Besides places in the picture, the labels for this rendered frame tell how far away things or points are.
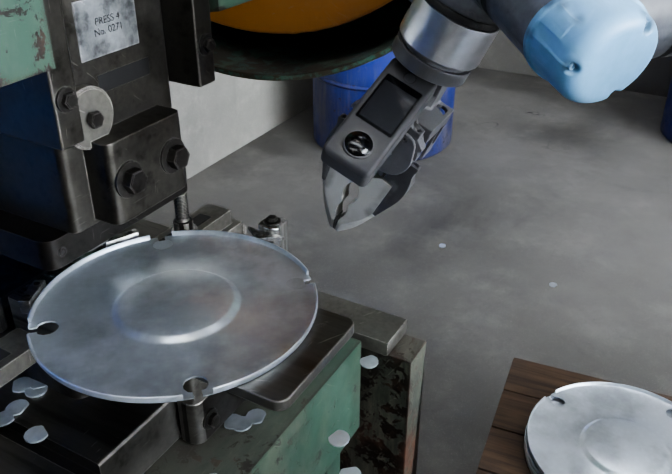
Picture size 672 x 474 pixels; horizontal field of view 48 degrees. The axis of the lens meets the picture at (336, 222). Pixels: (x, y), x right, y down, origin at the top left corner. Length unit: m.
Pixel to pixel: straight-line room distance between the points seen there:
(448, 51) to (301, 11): 0.38
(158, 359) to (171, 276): 0.13
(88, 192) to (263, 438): 0.32
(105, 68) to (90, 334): 0.26
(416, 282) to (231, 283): 1.45
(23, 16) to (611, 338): 1.79
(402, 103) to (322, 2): 0.34
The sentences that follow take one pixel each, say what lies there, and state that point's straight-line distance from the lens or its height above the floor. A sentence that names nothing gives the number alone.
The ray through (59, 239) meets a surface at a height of 0.89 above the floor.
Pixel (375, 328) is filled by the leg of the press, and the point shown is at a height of 0.64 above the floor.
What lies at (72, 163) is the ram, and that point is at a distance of 0.70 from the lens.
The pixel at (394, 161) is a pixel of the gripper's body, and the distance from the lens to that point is 0.68.
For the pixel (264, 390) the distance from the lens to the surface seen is 0.68.
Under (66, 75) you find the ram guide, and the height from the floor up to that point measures 1.05.
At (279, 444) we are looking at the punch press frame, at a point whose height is 0.63.
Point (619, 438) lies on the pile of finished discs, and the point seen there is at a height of 0.38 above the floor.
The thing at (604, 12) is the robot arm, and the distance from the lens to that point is 0.52.
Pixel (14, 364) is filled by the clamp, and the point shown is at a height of 0.75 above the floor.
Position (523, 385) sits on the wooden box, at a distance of 1.37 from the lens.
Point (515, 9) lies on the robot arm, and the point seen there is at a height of 1.11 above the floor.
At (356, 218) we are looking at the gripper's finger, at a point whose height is 0.88.
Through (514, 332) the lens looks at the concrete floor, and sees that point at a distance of 2.08.
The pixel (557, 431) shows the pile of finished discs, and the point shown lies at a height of 0.38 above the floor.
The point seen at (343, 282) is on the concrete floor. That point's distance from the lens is 2.22.
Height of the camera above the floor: 1.23
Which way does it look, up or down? 29 degrees down
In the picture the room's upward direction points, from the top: straight up
